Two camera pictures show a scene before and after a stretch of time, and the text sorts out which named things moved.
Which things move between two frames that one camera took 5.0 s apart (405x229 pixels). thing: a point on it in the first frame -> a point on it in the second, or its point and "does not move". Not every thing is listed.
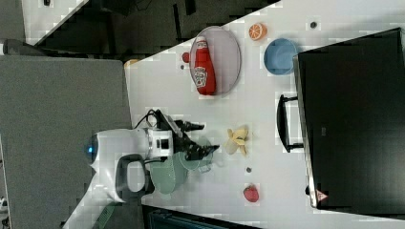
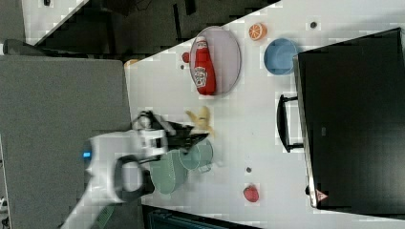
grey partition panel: x=52 y=109 does not move
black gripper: x=180 y=141 -> x=178 y=136
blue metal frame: x=159 y=218 does not move
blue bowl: x=278 y=56 does not move
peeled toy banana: x=237 y=138 -> x=202 y=121
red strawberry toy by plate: x=185 y=57 does not move
